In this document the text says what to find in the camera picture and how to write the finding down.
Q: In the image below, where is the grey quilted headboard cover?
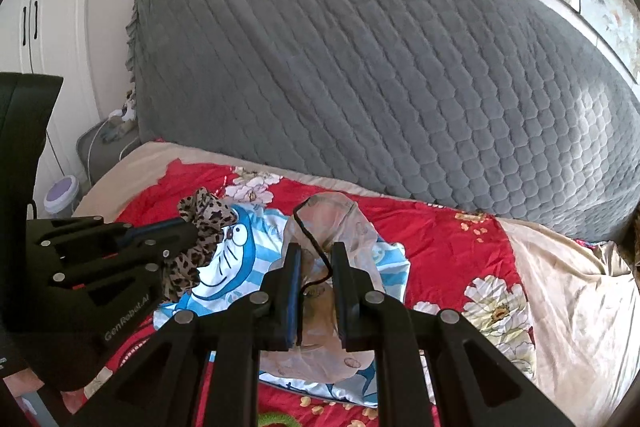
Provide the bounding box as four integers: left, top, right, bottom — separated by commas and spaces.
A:
122, 0, 640, 244

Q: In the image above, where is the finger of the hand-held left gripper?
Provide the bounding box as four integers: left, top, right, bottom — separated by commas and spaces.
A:
36, 242, 174, 304
31, 216, 200, 259

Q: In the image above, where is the white wardrobe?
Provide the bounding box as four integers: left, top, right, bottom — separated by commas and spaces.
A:
0, 0, 103, 208

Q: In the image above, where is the blue striped cartoon cloth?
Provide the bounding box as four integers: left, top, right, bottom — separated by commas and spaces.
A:
152, 202, 412, 409

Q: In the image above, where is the white canister with purple lid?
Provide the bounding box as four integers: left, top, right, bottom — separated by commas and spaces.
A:
43, 175, 81, 219

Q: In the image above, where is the green headband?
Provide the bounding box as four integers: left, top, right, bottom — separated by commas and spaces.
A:
257, 411, 297, 427

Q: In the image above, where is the grey nightstand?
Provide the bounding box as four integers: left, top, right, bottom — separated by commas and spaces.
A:
75, 119, 147, 184

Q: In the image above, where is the framed painting with brown patches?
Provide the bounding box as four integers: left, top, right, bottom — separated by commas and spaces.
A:
574, 0, 640, 84

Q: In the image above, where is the small figurine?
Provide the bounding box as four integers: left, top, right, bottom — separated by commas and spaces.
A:
102, 89, 139, 142

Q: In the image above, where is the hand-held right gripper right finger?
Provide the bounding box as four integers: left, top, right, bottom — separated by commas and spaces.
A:
331, 242, 576, 427

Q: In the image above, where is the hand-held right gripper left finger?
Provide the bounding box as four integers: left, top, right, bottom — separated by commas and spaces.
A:
70, 243, 306, 427

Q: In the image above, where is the white cable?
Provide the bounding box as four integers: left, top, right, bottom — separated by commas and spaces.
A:
86, 118, 118, 180

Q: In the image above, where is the sheer drawstring pouch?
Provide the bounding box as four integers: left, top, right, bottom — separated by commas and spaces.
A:
260, 192, 387, 383

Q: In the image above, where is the pile of clothing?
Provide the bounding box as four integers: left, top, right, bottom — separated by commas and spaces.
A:
617, 211, 640, 289

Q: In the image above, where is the red floral blanket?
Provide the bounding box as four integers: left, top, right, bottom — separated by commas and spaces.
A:
72, 139, 640, 427

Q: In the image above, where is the leopard print scrunchie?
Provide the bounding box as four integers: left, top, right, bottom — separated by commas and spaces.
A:
160, 187, 241, 304

